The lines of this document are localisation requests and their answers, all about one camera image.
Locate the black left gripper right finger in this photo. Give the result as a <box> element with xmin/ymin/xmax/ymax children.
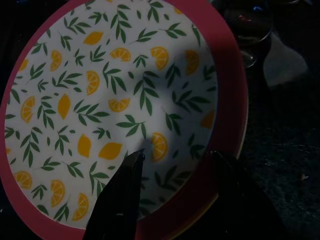
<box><xmin>209</xmin><ymin>149</ymin><xmax>283</xmax><ymax>240</ymax></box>

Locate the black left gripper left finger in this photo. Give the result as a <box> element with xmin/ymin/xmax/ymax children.
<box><xmin>84</xmin><ymin>148</ymin><xmax>146</xmax><ymax>240</ymax></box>

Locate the lemon print plate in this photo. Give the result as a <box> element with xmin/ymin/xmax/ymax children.
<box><xmin>4</xmin><ymin>0</ymin><xmax>218</xmax><ymax>223</ymax></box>

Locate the pink plate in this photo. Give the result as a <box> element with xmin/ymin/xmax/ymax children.
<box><xmin>0</xmin><ymin>0</ymin><xmax>248</xmax><ymax>240</ymax></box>

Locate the steel spoon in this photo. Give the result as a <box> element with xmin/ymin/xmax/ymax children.
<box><xmin>223</xmin><ymin>0</ymin><xmax>275</xmax><ymax>68</ymax></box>

